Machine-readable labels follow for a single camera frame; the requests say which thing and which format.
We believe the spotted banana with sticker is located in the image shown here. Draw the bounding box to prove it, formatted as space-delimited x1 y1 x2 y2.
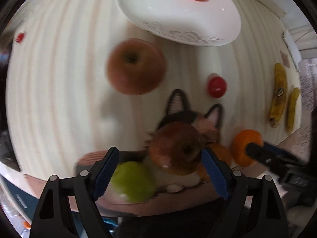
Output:
268 63 287 128

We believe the small green fruit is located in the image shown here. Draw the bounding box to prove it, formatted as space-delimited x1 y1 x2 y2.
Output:
111 161 156 203

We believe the brownish red apple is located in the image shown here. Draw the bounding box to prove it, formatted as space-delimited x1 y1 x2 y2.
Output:
148 121 205 176

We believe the large orange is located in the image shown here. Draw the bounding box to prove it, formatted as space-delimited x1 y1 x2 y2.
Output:
229 130 264 168

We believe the large red apple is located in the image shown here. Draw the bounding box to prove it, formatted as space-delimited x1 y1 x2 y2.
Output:
106 38 167 95

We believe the white oval plate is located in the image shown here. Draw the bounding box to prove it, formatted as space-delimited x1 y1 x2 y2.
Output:
115 0 241 46

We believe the small red fruit far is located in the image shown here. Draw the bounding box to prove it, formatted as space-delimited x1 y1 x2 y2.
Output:
15 32 25 44

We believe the red cherry tomato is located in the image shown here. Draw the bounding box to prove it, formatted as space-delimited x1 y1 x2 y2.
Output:
207 76 227 98

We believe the curved yellow banana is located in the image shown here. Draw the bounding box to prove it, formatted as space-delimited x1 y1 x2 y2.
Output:
285 88 300 134

